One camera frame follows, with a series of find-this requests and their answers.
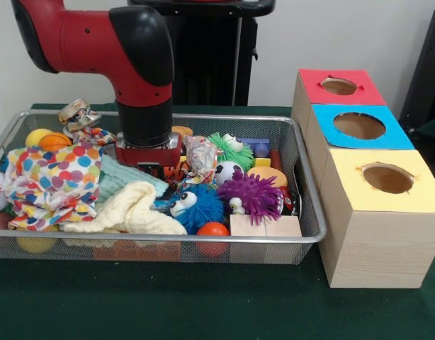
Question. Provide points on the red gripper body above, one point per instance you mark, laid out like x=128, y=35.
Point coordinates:
x=150, y=156

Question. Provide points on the crushed patterned metal can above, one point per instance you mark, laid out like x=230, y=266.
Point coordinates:
x=77, y=115

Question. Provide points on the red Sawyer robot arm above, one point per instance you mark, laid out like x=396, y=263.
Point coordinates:
x=97, y=42

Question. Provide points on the shallow mesh bin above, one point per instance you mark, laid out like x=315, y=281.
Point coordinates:
x=97, y=249

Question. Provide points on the wooden box with three holes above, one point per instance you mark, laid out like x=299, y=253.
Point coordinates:
x=380, y=248

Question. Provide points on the mint green cloth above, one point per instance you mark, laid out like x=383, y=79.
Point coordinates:
x=132, y=173

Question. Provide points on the blue spiky ball with eyes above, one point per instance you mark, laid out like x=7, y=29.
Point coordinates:
x=201, y=210

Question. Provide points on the small soccer ball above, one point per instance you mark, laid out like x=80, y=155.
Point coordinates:
x=229, y=173

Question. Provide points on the green spiky ball with eyes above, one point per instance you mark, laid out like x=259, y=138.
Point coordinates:
x=235, y=150

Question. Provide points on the smooth orange ball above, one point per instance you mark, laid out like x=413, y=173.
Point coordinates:
x=213, y=230

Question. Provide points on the colourful dotted cloth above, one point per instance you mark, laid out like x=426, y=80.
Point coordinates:
x=54, y=184

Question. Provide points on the purple spiky ball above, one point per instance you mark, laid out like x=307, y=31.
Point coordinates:
x=254, y=195

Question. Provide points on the yellow ball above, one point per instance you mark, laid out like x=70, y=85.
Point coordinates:
x=35, y=136

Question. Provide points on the dark green table cloth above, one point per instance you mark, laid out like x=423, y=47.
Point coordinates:
x=168, y=304

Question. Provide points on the green covered side table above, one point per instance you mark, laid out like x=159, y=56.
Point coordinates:
x=433, y=129

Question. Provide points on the black upright stand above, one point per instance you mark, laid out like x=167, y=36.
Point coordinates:
x=426, y=71

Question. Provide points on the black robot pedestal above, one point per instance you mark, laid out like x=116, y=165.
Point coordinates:
x=217, y=71

